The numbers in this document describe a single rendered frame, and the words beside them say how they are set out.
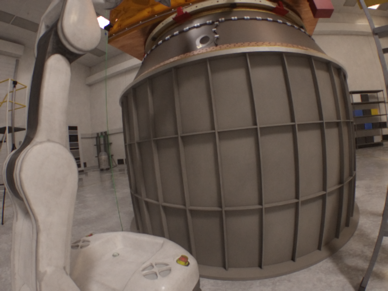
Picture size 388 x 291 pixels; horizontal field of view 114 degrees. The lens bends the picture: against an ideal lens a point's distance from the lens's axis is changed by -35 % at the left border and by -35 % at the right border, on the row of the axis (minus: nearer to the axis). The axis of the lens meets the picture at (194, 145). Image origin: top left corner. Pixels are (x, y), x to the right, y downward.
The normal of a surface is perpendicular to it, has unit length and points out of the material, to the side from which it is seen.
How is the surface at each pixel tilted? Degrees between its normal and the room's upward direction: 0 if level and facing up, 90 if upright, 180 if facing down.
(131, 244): 69
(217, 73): 90
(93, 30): 88
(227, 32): 62
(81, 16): 91
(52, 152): 81
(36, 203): 93
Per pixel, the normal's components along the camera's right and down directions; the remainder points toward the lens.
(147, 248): -0.39, -0.32
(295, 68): 0.08, 0.00
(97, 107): -0.33, 0.05
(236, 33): -0.19, -0.43
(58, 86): 0.89, -0.11
